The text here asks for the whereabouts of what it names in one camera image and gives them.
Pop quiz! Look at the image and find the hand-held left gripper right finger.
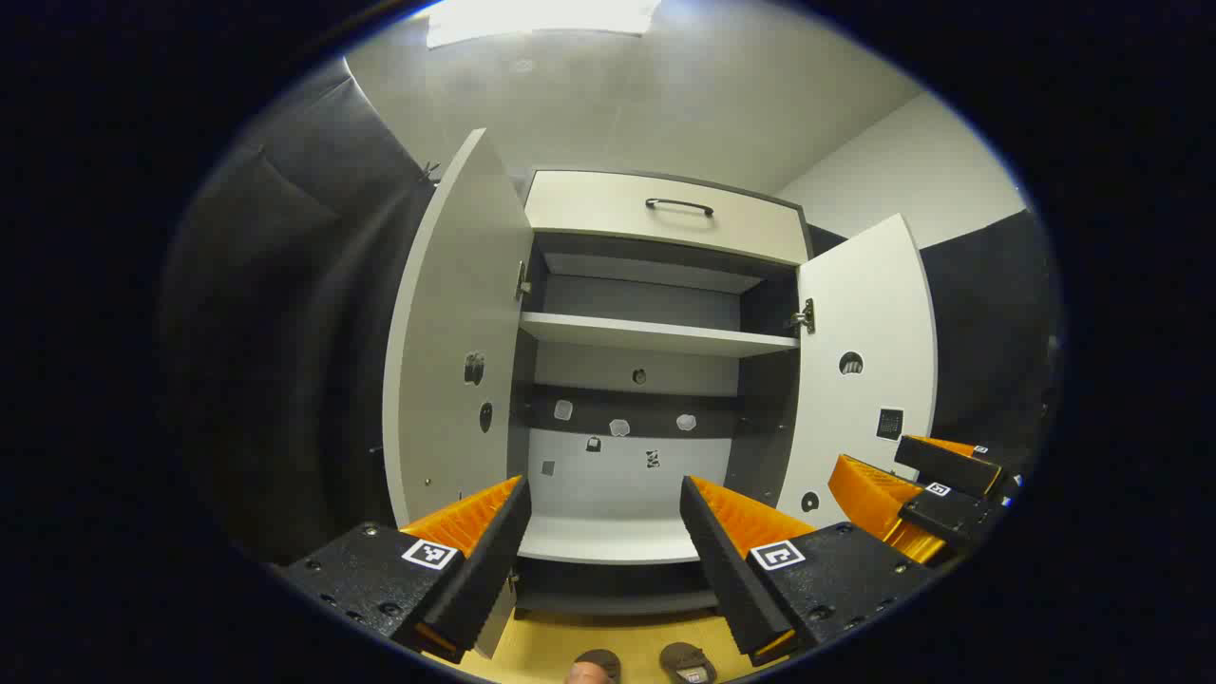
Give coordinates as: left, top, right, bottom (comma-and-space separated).
679, 475, 937, 668

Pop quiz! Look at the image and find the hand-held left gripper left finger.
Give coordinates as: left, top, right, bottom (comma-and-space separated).
271, 475, 533, 666

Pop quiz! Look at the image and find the brown fuzzy shoe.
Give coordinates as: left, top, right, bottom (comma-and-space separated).
659, 642, 719, 684
573, 649, 623, 684

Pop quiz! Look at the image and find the black backdrop cloth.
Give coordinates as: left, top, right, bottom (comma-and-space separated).
157, 57, 438, 566
807, 209, 1057, 476

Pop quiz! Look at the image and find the white cabinet shelf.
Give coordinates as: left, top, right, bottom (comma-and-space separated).
519, 312, 801, 359

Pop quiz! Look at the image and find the white cabinet drawer front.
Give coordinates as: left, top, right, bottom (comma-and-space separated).
524, 171, 810, 267

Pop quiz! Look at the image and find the grey white shoe cabinet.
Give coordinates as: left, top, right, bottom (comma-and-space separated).
508, 169, 818, 618

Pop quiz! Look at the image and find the white cabinet door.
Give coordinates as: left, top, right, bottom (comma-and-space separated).
774, 213, 940, 533
382, 128, 535, 659

